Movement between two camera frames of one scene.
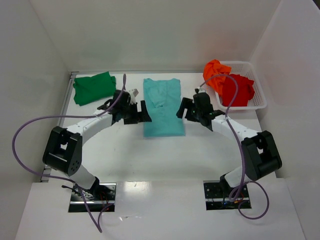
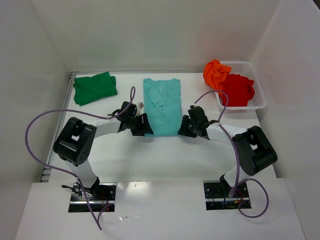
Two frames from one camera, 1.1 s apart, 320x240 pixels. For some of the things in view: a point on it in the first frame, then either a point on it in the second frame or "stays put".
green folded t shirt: x=95 y=87 stays put
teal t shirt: x=162 y=99 stays put
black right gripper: x=189 y=113 → x=188 y=125
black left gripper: x=136 y=115 → x=141 y=124
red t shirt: x=245 y=90 stays put
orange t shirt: x=214 y=67 stays put
